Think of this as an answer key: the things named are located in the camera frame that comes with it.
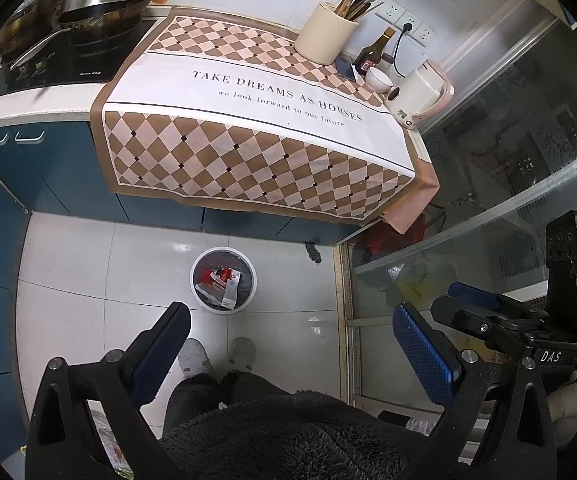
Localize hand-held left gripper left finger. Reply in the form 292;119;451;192
24;301;192;480

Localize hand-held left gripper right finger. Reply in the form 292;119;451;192
392;301;555;480

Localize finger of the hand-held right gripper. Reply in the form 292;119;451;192
447;282;549;319
431;297;535;347

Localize white round trash bin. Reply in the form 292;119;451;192
190;247;258;315

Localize clear printed plastic wrapper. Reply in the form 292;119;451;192
196;267;244;310

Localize person's right hand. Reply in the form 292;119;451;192
548;384;577;449

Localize dark fleece pants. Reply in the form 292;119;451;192
162;370;299;442

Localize red plastic bag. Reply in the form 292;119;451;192
363;217;427;261

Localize glass sliding door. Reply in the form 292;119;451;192
335;0;577;411

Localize black bin liner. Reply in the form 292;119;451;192
193;254;254;311

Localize dark fluffy robe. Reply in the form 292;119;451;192
158;389;450;480

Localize white and pink kettle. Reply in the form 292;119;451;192
385;57;455;131

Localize checkered brown tablecloth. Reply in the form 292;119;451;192
91;10;442;235

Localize white cup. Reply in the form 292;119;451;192
365;67;394;94

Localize small blue packet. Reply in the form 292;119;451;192
334;56;360;81

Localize dark sauce bottle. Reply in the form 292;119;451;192
353;26;397;72

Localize cream utensil holder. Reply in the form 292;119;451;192
294;2;360;66

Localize black gas stove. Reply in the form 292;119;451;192
0;15;162;106

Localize wooden chopsticks bundle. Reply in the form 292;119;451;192
335;0;384;24

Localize steel cooking pot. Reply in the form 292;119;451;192
0;0;65;59

